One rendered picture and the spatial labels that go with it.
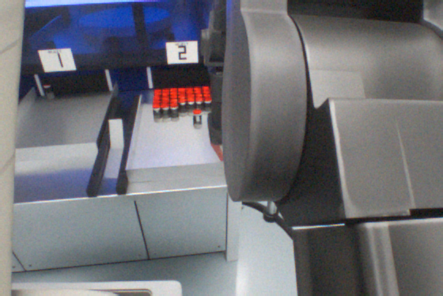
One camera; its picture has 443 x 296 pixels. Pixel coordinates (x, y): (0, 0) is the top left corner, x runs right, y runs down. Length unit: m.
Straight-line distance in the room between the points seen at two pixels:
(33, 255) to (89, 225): 0.32
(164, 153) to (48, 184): 0.25
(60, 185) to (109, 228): 0.66
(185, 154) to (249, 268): 0.95
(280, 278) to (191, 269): 0.41
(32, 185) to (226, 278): 1.03
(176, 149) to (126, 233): 0.70
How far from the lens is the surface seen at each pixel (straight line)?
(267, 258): 1.58
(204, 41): 0.51
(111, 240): 1.39
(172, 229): 1.32
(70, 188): 0.68
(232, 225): 1.35
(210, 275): 1.52
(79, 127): 0.87
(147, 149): 0.73
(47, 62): 0.96
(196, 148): 0.71
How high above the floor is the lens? 1.30
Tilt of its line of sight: 36 degrees down
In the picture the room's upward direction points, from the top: straight up
